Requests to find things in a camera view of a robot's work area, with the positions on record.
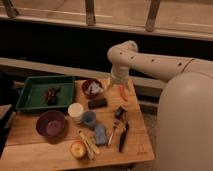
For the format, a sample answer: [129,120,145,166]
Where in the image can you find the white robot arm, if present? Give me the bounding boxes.
[107,41,213,171]

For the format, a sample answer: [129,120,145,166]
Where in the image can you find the blue plastic cup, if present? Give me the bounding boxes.
[82,111,96,129]

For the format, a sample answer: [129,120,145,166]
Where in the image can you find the black rectangular block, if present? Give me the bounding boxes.
[88,98,107,109]

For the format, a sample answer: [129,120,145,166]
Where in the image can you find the red bowl with white cloth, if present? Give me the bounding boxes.
[82,79,104,99]

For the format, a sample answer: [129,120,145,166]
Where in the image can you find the black small tool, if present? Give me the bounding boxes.
[115,106,126,119]

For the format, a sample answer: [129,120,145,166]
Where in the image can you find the metal fork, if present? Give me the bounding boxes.
[107,121,119,147]

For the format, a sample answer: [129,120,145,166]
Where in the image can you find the orange carrot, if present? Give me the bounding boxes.
[119,85,128,102]

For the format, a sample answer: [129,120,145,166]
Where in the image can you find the white plastic cup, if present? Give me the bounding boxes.
[68,103,84,123]

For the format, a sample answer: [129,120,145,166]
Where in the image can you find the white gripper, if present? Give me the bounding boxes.
[107,65,129,89]

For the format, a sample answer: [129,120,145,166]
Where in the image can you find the green plastic tray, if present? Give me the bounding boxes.
[16,75,75,113]

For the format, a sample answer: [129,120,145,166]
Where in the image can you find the wooden spatula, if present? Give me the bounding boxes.
[79,131,100,160]

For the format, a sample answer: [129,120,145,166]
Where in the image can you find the dark grape bunch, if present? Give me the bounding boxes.
[45,88,60,105]

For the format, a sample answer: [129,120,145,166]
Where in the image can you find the purple bowl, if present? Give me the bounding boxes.
[36,110,66,138]

